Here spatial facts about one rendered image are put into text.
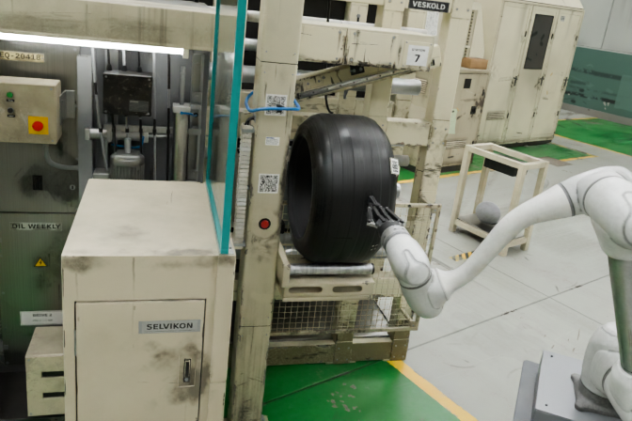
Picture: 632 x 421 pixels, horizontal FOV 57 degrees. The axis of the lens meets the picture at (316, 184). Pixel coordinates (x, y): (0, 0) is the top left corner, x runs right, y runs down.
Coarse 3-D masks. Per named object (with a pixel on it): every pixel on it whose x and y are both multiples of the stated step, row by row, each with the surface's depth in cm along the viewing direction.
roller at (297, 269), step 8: (296, 264) 220; (304, 264) 221; (312, 264) 222; (320, 264) 223; (328, 264) 223; (336, 264) 224; (344, 264) 225; (352, 264) 226; (360, 264) 227; (368, 264) 228; (296, 272) 219; (304, 272) 220; (312, 272) 221; (320, 272) 222; (328, 272) 223; (336, 272) 223; (344, 272) 224; (352, 272) 225; (360, 272) 226; (368, 272) 227
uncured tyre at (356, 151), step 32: (320, 128) 211; (352, 128) 211; (320, 160) 203; (352, 160) 203; (384, 160) 206; (288, 192) 245; (320, 192) 202; (352, 192) 201; (384, 192) 204; (320, 224) 204; (352, 224) 204; (320, 256) 214; (352, 256) 216
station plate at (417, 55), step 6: (408, 48) 236; (414, 48) 237; (420, 48) 237; (426, 48) 238; (408, 54) 237; (414, 54) 238; (420, 54) 238; (426, 54) 239; (408, 60) 238; (414, 60) 238; (420, 60) 239; (426, 60) 240
